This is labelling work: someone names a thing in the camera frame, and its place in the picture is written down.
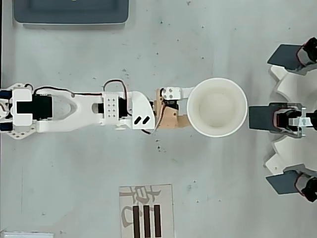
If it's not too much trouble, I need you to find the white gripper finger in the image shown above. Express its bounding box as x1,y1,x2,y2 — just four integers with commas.
165,86,199,101

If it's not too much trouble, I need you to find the printed paper mat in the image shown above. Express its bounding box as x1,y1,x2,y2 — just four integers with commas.
118,183,175,238

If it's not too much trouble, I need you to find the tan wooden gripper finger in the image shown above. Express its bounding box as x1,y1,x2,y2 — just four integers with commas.
176,114,192,128

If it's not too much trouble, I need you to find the black arm servo cable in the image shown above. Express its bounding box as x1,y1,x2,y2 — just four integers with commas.
33,80,131,119

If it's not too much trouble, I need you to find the pale gripper servo cable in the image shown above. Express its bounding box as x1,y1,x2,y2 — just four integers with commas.
145,95,166,136

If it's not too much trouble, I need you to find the tan wooden gripper body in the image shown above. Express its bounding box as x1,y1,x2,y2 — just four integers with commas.
152,88,183,130

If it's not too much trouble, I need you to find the black paper cup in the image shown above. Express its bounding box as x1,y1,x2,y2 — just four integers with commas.
186,77,248,138

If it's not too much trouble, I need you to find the grey plastic tray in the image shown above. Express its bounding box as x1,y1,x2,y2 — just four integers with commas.
12,0,131,25

